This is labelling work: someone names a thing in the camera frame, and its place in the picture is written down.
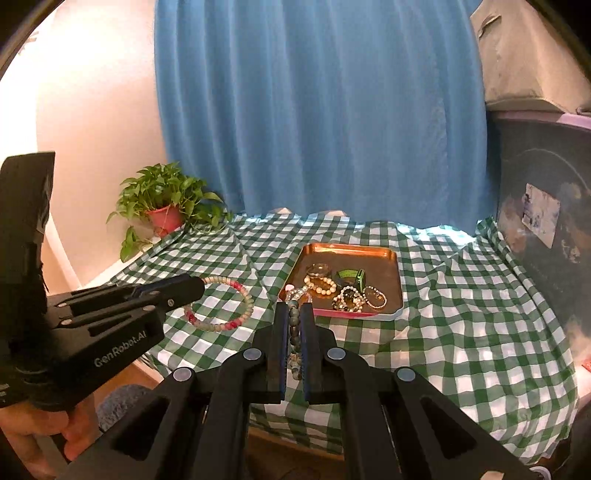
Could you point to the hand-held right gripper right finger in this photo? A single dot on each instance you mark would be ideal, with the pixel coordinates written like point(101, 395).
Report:
point(305, 350)

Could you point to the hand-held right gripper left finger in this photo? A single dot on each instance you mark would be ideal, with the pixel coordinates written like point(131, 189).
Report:
point(282, 350)

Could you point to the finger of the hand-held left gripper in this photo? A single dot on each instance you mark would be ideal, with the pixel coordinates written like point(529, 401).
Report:
point(157, 285)
point(184, 290)

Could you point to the thin clear bangle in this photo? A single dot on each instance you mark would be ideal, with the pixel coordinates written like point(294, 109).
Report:
point(318, 265)

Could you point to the copper tray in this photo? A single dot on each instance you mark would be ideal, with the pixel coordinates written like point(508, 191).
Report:
point(374, 267)

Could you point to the person's left hand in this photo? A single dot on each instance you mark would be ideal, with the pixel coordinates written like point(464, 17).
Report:
point(78, 429)

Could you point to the potted green plant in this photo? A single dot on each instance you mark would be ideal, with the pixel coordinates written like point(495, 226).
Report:
point(164, 219)

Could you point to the green smart band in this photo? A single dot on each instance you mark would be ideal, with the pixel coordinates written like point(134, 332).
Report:
point(358, 277)

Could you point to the grey fuzzy cloth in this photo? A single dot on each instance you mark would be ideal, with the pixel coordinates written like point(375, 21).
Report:
point(122, 401)

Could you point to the green checked tablecloth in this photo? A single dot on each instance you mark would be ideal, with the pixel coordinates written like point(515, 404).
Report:
point(461, 323)

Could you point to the blue curtain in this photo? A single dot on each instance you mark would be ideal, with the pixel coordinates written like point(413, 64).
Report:
point(323, 115)

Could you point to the white paper label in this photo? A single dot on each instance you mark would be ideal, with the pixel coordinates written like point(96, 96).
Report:
point(540, 214)

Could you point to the grey storage box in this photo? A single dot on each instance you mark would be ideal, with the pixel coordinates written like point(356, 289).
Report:
point(531, 161)

